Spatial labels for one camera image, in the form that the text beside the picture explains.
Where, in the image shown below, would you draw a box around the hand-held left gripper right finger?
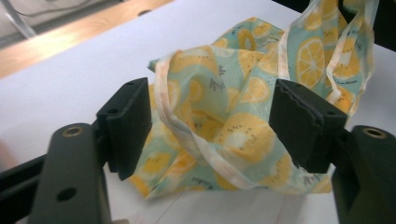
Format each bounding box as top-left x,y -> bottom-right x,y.
269,78 -> 348,175

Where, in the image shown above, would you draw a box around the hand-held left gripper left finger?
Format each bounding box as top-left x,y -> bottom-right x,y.
96,77 -> 153,181

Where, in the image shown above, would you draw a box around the fruit print cloth bag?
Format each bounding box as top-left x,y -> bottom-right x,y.
129,0 -> 380,200

